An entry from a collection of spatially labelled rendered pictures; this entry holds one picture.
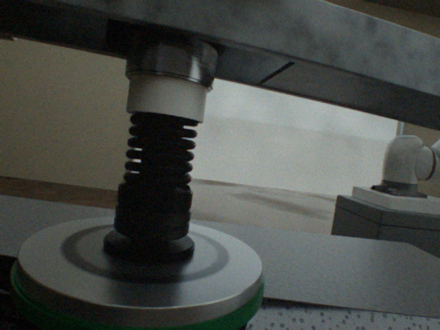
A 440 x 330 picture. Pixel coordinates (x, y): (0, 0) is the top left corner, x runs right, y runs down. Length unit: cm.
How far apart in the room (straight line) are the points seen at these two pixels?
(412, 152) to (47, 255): 143
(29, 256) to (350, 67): 29
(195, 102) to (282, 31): 9
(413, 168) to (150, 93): 137
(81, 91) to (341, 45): 546
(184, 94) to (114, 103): 519
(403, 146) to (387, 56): 124
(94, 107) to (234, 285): 535
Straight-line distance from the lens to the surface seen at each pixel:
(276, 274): 40
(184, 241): 29
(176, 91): 24
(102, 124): 545
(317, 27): 26
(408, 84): 30
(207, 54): 26
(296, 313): 34
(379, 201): 146
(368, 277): 47
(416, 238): 144
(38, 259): 26
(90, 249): 28
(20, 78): 613
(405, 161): 151
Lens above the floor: 95
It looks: 3 degrees down
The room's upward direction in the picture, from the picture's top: 8 degrees clockwise
